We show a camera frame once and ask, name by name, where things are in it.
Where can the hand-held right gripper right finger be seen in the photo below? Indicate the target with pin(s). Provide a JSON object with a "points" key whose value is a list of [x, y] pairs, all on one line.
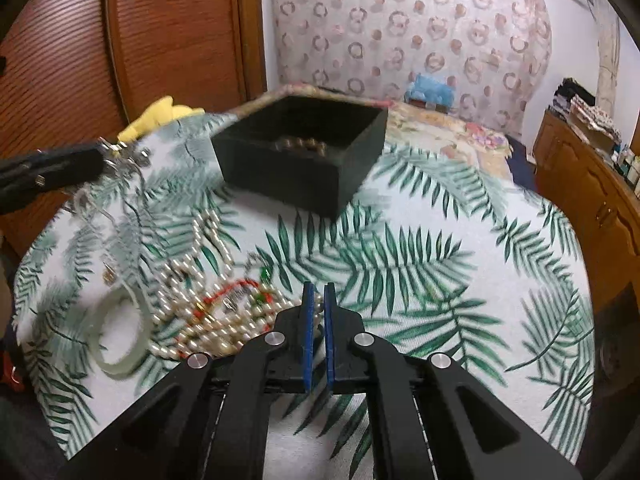
{"points": [[330, 340]]}

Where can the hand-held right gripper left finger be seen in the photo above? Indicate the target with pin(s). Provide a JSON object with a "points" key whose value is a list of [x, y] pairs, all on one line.
{"points": [[307, 340]]}

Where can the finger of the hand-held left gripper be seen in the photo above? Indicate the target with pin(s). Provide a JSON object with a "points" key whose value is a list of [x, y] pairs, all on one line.
{"points": [[60, 157], [55, 180]]}

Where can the black jewelry box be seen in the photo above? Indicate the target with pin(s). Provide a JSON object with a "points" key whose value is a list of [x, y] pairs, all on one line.
{"points": [[280, 180]]}

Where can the pale green jade bangle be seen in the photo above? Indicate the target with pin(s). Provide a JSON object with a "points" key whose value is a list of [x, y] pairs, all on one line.
{"points": [[145, 325]]}

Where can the yellow plush toy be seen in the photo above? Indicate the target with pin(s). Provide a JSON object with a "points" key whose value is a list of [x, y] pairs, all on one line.
{"points": [[150, 117]]}

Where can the green leaf print cloth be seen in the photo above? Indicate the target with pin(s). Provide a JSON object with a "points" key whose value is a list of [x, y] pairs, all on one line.
{"points": [[425, 260]]}

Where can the wooden louvered wardrobe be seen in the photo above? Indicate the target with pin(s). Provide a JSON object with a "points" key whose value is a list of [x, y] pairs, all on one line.
{"points": [[175, 35]]}

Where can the floral blanket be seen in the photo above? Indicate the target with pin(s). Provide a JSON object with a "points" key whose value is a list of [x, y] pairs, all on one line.
{"points": [[425, 130]]}

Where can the brown cardboard box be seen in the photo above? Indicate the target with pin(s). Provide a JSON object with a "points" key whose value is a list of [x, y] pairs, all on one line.
{"points": [[430, 106]]}

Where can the blue plush toy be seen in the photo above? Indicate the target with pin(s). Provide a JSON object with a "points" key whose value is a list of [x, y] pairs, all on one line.
{"points": [[432, 87]]}

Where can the wooden cabinet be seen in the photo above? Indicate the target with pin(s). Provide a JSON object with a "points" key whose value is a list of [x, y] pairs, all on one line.
{"points": [[590, 195]]}

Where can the stack of dark folded clothes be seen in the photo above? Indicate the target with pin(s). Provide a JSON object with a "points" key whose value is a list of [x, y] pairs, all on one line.
{"points": [[570, 95]]}

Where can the row of toiletry bottles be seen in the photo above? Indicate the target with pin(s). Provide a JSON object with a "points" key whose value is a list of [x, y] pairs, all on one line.
{"points": [[627, 165]]}

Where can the floral folded cloth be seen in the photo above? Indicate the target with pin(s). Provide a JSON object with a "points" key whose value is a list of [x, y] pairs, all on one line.
{"points": [[597, 115]]}

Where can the white wrapped pipe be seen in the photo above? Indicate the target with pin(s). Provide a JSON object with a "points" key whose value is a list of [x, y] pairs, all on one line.
{"points": [[609, 50]]}

